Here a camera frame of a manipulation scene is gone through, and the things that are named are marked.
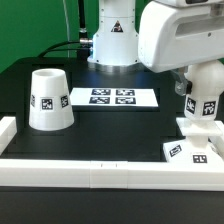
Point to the black upright cable connector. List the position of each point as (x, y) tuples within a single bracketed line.
[(83, 50)]

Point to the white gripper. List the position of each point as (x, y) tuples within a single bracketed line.
[(177, 34)]

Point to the white marker sheet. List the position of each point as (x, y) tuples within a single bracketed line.
[(113, 97)]

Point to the white front fence wall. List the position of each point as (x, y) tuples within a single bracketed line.
[(104, 174)]

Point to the white lamp bulb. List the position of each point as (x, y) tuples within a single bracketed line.
[(207, 86)]

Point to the white lamp base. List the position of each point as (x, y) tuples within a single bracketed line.
[(195, 148)]

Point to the white left fence block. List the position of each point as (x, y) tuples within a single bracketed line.
[(8, 130)]

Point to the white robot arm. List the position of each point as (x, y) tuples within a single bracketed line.
[(115, 44)]

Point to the white lamp shade cone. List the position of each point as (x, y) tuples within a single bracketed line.
[(50, 106)]

